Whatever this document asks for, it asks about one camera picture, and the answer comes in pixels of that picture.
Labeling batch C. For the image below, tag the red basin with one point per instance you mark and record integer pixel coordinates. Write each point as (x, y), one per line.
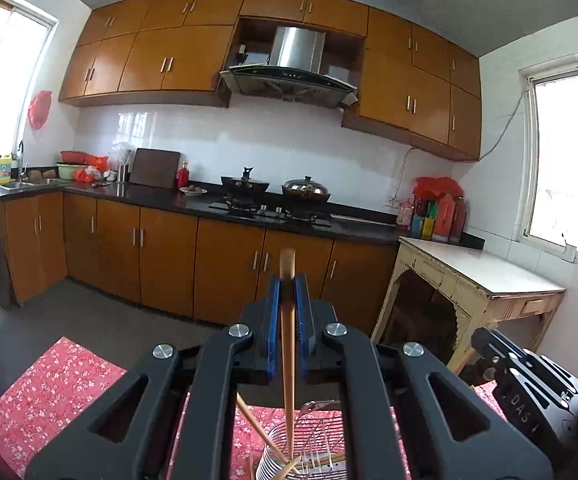
(73, 157)

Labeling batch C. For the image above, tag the dark red jug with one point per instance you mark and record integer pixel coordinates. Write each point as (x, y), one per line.
(459, 220)

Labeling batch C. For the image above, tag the white wall socket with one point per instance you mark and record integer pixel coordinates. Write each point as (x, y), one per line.
(394, 203)

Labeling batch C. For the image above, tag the dark wooden cutting board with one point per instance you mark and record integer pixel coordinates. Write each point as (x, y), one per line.
(155, 169)

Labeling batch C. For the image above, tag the steel range hood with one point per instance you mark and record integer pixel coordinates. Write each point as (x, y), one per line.
(296, 47)

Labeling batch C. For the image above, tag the metal canister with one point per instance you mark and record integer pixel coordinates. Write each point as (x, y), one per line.
(123, 172)

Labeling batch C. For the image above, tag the green basin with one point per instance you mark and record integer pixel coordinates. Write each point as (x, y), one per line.
(69, 171)

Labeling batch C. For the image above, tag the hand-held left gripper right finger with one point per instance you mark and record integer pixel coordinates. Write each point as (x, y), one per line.
(305, 340)

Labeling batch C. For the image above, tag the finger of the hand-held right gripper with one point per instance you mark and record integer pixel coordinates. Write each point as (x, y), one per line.
(494, 352)

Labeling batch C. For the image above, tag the metal faucet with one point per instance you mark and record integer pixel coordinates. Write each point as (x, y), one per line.
(21, 162)

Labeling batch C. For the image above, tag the red floral tablecloth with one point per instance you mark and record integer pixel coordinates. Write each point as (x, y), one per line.
(44, 400)

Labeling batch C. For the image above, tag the wooden chopstick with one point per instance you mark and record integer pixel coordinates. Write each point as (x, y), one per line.
(254, 417)
(287, 310)
(326, 459)

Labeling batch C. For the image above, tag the red bag over bottles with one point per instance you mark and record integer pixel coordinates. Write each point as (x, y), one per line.
(436, 187)

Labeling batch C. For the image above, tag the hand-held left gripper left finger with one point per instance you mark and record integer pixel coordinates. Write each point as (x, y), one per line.
(271, 330)

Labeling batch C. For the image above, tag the wok with metal lid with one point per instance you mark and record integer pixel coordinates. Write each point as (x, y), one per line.
(305, 190)

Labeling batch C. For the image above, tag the large sliding window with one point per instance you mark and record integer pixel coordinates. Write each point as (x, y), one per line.
(569, 160)

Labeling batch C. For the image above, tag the wooden wall cabinets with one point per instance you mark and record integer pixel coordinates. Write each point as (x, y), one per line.
(169, 60)

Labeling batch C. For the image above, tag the white plate with food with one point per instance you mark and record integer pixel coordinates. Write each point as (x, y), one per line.
(193, 190)

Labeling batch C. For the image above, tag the yellow detergent bottle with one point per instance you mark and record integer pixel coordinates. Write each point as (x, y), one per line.
(3, 170)

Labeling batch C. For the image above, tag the red sauce bottle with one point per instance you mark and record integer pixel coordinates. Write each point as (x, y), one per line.
(441, 220)

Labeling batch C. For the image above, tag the white plastic bag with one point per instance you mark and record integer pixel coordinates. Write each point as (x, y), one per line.
(120, 151)

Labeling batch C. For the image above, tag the white cup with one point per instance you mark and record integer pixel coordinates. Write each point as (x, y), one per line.
(569, 252)

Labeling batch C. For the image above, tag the pink bottle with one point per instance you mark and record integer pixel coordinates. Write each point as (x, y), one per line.
(405, 215)

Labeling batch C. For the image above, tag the red bag on wall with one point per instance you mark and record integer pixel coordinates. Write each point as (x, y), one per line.
(40, 110)

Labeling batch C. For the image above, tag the crumpled red plastic bag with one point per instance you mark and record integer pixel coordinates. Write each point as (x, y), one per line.
(91, 169)

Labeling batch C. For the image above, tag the black wok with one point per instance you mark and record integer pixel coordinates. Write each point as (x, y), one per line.
(244, 187)

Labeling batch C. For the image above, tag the cream wooden side table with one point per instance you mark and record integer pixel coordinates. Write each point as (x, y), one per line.
(479, 267)

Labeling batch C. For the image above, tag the wooden base cabinets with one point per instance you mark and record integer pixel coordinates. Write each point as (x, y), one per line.
(169, 260)

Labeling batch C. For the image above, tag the black kitchen countertop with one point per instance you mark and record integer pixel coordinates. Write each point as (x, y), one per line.
(169, 199)

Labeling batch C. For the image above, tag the small red bottle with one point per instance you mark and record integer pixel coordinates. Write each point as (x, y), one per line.
(183, 176)

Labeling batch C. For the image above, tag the black gas stove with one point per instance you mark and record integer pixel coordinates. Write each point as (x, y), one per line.
(269, 215)

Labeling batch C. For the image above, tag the yellow and blue boxes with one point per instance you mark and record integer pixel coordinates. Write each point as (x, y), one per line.
(423, 226)

